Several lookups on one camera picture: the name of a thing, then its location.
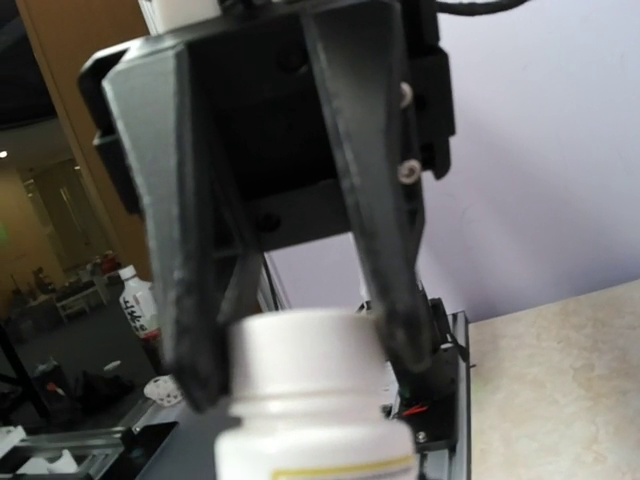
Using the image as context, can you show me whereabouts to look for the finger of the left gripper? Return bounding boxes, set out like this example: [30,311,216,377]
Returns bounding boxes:
[102,47,228,412]

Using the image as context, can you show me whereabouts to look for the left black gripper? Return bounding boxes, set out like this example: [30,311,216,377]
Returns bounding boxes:
[79,1,455,372]

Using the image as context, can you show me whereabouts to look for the background drink bottle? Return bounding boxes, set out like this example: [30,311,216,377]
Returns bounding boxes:
[119,265,161,341]

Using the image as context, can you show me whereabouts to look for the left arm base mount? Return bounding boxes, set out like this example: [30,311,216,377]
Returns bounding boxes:
[385,298,469,454]

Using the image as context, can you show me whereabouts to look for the white pill bottle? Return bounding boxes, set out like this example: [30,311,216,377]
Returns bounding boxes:
[214,309,418,479]

